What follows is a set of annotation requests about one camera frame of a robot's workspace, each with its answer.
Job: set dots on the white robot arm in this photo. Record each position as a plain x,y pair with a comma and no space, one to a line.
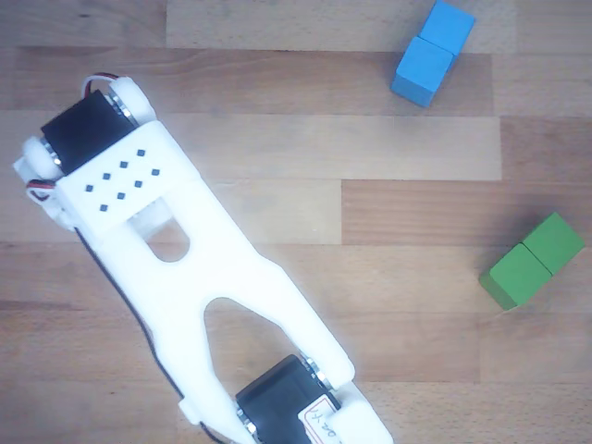
231,287

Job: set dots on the long blue block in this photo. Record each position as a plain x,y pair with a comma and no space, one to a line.
427,62

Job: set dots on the long green block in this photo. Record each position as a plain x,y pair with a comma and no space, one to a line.
532,266

